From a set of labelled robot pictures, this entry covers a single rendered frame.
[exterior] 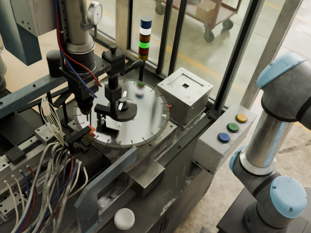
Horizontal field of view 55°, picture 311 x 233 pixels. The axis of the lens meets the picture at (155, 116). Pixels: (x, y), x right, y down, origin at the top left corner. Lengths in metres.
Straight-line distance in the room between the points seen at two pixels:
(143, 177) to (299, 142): 1.75
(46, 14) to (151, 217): 0.74
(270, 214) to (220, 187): 1.10
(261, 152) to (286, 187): 0.15
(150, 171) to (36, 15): 0.66
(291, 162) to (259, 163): 1.49
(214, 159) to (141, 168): 0.28
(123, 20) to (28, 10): 0.91
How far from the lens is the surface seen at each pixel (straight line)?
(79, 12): 0.73
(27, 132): 1.25
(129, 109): 1.11
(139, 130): 1.06
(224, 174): 2.19
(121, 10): 1.59
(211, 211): 2.03
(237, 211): 1.20
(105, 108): 1.03
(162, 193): 1.16
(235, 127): 1.21
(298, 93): 0.72
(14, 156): 1.12
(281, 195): 1.01
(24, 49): 0.87
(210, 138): 1.16
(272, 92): 0.75
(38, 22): 0.75
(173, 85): 1.32
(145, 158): 1.14
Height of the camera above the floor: 1.76
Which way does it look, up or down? 47 degrees down
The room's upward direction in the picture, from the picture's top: 9 degrees clockwise
